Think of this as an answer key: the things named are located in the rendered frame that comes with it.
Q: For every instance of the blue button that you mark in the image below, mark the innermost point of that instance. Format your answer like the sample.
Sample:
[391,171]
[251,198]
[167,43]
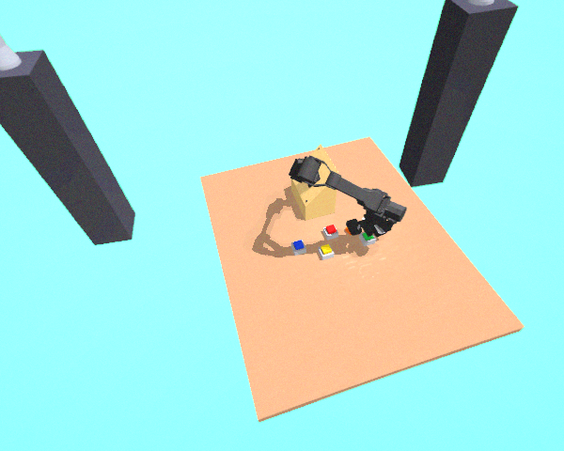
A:
[298,247]

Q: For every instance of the red button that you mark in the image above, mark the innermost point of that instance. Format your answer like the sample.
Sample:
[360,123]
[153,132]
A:
[330,232]

